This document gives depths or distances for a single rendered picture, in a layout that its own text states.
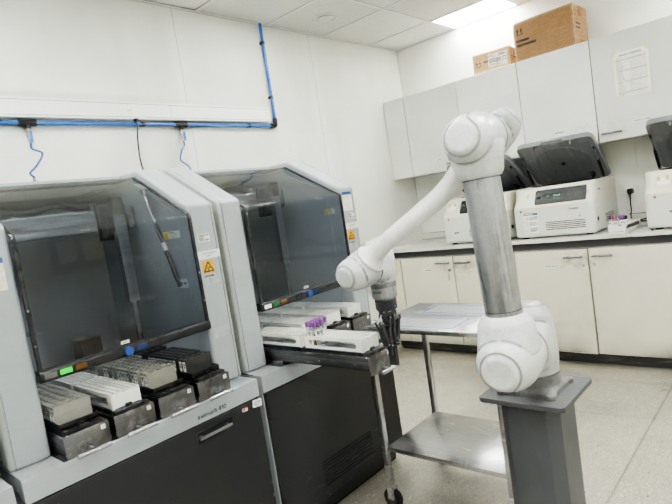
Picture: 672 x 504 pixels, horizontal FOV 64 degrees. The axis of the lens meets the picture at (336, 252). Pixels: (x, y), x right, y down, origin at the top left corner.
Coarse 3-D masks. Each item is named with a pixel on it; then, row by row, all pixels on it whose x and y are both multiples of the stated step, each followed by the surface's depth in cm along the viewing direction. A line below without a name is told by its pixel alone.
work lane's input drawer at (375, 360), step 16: (272, 352) 222; (288, 352) 215; (304, 352) 208; (320, 352) 204; (336, 352) 198; (352, 352) 193; (368, 352) 190; (384, 352) 194; (352, 368) 193; (368, 368) 188; (384, 368) 191
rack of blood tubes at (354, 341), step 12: (312, 336) 206; (324, 336) 204; (336, 336) 200; (348, 336) 198; (360, 336) 195; (372, 336) 195; (324, 348) 203; (336, 348) 199; (348, 348) 195; (360, 348) 191
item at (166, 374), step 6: (168, 366) 188; (174, 366) 190; (150, 372) 185; (156, 372) 185; (162, 372) 187; (168, 372) 188; (174, 372) 190; (144, 378) 183; (150, 378) 183; (156, 378) 185; (162, 378) 186; (168, 378) 188; (174, 378) 190; (150, 384) 183; (156, 384) 185; (162, 384) 186
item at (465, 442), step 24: (408, 312) 243; (432, 312) 236; (456, 312) 229; (480, 312) 222; (456, 336) 198; (432, 384) 261; (432, 408) 263; (384, 432) 231; (408, 432) 244; (432, 432) 240; (456, 432) 236; (480, 432) 233; (504, 432) 192; (384, 456) 232; (432, 456) 218; (456, 456) 215; (480, 456) 212; (504, 456) 194
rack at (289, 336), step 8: (264, 328) 235; (272, 328) 233; (280, 328) 230; (288, 328) 228; (296, 328) 226; (304, 328) 223; (264, 336) 236; (272, 336) 223; (280, 336) 219; (288, 336) 216; (296, 336) 213; (280, 344) 220; (288, 344) 217; (296, 344) 213; (304, 344) 213
